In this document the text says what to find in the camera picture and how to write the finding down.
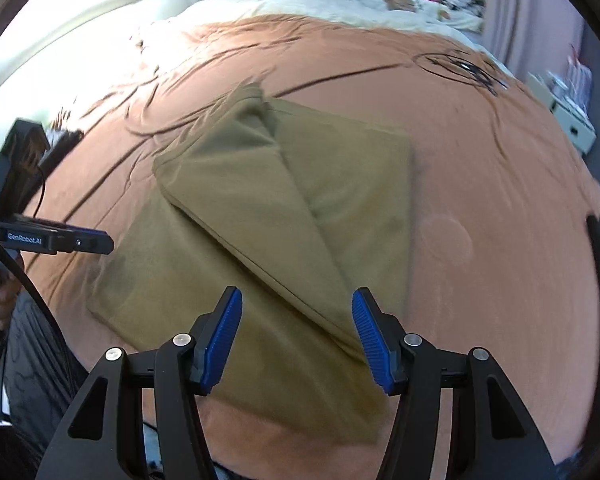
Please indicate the white bedside shelf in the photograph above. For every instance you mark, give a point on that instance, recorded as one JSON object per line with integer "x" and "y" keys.
{"x": 540, "y": 87}

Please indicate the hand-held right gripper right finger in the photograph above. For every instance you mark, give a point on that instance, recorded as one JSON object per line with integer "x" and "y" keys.
{"x": 370, "y": 340}

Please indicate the pink curtain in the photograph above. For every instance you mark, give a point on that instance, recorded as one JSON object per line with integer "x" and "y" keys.
{"x": 530, "y": 10}

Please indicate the white storage box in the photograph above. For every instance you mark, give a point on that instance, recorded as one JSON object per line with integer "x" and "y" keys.
{"x": 575, "y": 127}

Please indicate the person's dark clothing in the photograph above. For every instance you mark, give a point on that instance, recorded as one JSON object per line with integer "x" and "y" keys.
{"x": 40, "y": 360}

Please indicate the cream bear print duvet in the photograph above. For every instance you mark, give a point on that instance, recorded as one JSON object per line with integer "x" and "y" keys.
{"x": 330, "y": 7}

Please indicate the salmon pink bed sheet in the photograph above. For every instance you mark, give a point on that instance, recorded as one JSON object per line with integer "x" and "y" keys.
{"x": 480, "y": 160}

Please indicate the striped gift bag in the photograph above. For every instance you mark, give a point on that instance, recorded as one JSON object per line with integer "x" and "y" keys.
{"x": 580, "y": 77}

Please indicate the olive cat print t-shirt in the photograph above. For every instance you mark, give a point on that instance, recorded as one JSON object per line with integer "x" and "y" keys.
{"x": 230, "y": 200}

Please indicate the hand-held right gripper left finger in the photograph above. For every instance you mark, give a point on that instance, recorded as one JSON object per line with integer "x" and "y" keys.
{"x": 222, "y": 340}

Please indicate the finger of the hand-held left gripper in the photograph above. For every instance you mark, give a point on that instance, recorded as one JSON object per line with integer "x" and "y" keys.
{"x": 85, "y": 242}

